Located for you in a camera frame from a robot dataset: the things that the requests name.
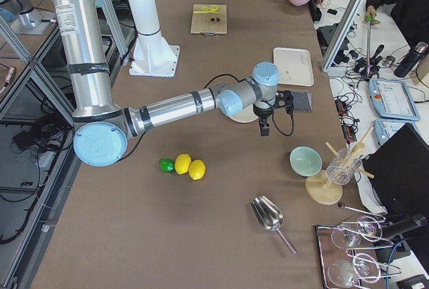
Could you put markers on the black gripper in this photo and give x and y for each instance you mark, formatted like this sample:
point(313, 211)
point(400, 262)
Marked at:
point(261, 112)

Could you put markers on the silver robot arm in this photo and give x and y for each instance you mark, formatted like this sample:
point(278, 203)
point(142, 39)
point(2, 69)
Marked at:
point(102, 128)

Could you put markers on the cream rabbit tray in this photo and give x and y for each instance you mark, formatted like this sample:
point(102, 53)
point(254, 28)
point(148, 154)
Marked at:
point(294, 66)

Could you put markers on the cream round plate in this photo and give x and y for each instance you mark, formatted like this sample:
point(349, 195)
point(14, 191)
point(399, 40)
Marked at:
point(245, 116)

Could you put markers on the grey folded cloth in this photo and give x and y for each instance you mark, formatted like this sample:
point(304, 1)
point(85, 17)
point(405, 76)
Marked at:
point(302, 101)

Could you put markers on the mint green bowl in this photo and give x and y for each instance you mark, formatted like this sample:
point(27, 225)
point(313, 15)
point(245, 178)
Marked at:
point(305, 161)

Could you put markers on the yellow lemon right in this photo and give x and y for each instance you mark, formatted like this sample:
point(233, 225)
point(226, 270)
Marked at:
point(197, 170)

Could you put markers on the yellow lemon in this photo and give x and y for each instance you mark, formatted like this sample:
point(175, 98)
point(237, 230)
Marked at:
point(197, 170)
point(182, 163)

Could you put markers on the round wooden rack base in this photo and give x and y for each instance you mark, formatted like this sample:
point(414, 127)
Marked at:
point(322, 190)

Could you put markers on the clear textured glass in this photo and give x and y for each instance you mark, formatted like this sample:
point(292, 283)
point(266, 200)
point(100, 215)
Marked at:
point(343, 167)

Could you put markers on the steel scoop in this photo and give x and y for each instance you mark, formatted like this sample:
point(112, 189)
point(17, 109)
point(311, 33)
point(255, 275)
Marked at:
point(270, 217)

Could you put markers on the yellow lemon left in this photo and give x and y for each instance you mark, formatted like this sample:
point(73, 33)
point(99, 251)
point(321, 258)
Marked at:
point(182, 163)

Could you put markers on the green lime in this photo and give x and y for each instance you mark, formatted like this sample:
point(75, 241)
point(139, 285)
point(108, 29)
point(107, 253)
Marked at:
point(166, 164)

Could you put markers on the blue teach pendant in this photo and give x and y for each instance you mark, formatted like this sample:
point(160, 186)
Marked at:
point(385, 128)
point(392, 99)

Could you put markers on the wooden cutting board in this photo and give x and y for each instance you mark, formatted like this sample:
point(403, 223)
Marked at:
point(201, 24)

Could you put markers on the black monitor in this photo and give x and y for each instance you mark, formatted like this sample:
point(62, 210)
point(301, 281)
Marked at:
point(400, 169)

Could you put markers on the wine glass upper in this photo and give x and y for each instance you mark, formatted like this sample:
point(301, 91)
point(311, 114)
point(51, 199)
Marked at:
point(359, 234)

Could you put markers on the wine glass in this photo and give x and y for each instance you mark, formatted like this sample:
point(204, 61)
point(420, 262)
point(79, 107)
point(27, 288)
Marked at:
point(360, 272)
point(359, 234)

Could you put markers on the wine glass lower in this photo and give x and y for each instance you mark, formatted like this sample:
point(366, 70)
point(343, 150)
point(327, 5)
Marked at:
point(360, 272)

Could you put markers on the person in black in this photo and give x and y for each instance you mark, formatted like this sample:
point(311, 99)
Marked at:
point(410, 16)

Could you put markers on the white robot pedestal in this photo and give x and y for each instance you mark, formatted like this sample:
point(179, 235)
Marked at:
point(152, 55)

